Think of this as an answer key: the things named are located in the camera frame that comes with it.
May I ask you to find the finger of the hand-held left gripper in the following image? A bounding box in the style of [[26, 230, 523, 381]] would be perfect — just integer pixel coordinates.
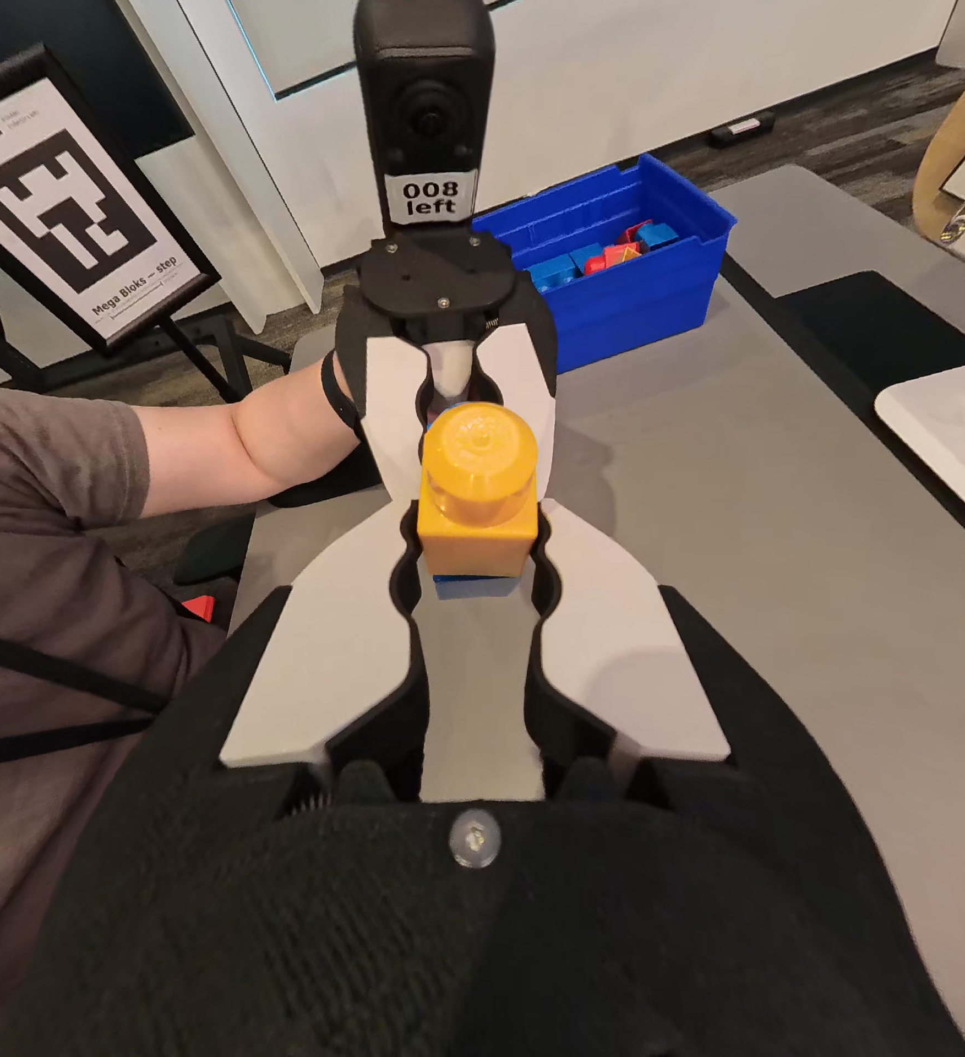
[[361, 334, 438, 503], [470, 322, 558, 505]]

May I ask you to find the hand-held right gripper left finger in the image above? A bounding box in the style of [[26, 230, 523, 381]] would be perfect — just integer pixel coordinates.
[[218, 499, 432, 800]]

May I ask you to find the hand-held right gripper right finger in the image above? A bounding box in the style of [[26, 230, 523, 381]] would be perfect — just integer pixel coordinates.
[[525, 499, 733, 800]]

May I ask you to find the blue plastic bin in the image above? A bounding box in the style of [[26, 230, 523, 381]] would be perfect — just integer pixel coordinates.
[[472, 152, 739, 374]]

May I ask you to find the pile of colourful toy blocks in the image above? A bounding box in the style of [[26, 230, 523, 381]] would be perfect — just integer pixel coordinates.
[[527, 219, 682, 294]]

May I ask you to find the yellow one-stud block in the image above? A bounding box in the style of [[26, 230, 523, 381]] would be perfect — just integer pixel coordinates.
[[416, 402, 543, 579]]

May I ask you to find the blue two-stud block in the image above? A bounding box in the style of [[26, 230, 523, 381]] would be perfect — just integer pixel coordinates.
[[431, 571, 526, 602]]

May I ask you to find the black wristwatch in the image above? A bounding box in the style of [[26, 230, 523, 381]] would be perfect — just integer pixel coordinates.
[[321, 351, 363, 439]]

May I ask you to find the black armrest pad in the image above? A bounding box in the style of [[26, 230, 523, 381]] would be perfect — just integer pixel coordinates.
[[268, 450, 384, 509]]

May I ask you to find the black sign easel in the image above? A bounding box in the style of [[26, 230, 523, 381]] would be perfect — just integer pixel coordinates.
[[0, 223, 293, 406]]

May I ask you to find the small black flat device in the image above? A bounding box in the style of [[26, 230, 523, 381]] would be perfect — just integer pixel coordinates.
[[709, 110, 778, 150]]

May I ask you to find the black desk mat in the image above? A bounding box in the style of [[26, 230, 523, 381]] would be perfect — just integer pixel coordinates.
[[779, 271, 965, 397]]

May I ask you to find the large black display panel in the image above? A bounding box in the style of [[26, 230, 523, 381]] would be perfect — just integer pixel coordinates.
[[0, 0, 194, 158]]

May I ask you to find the framed marker code sign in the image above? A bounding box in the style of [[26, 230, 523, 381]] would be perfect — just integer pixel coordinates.
[[0, 45, 223, 358]]

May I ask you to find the white stand base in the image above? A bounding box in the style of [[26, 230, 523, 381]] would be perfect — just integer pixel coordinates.
[[874, 353, 965, 550]]

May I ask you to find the wooden display board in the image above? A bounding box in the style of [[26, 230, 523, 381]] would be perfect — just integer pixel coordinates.
[[914, 33, 965, 241]]

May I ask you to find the black neck strap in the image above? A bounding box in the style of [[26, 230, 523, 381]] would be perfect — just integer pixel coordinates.
[[0, 623, 171, 773]]

